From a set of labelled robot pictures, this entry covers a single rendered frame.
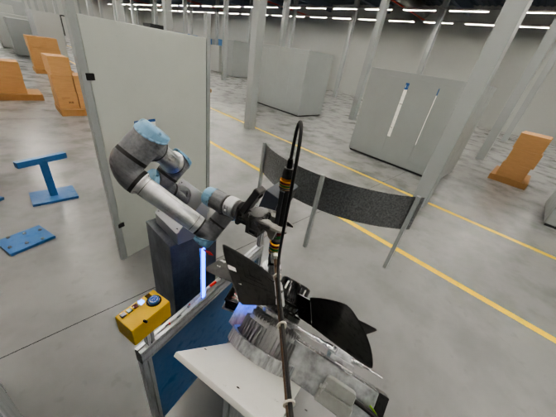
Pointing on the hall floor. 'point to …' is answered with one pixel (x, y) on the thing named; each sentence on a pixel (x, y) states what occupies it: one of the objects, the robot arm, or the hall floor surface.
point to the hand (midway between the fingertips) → (286, 226)
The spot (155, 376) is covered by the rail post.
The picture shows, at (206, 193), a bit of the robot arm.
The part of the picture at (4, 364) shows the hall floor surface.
